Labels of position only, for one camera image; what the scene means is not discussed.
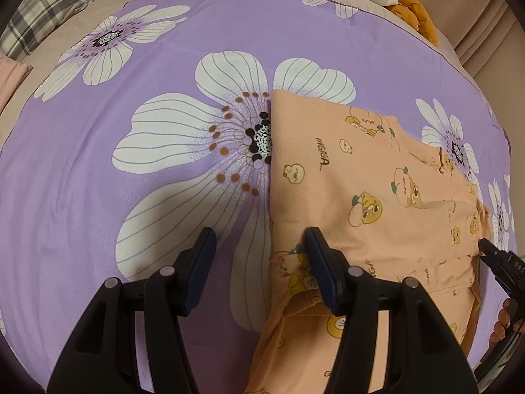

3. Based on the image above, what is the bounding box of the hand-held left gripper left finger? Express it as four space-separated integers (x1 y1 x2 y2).
46 227 217 394

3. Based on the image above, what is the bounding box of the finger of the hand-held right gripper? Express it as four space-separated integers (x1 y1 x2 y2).
478 237 519 296

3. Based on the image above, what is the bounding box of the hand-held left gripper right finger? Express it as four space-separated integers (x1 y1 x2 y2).
301 227 481 394

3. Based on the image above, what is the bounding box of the orange printed baby shirt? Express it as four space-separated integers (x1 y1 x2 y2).
246 89 492 394

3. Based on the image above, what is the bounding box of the person's right hand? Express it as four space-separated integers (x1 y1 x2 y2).
490 297 514 346

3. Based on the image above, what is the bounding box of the purple floral bed sheet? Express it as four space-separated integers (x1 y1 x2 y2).
0 0 514 394

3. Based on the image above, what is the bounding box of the beige curtain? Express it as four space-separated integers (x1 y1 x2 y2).
400 0 518 80

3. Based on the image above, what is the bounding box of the pink cloth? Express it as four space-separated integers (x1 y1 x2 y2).
0 55 34 112

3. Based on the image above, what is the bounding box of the grey plaid pillow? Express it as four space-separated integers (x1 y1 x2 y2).
0 0 106 59

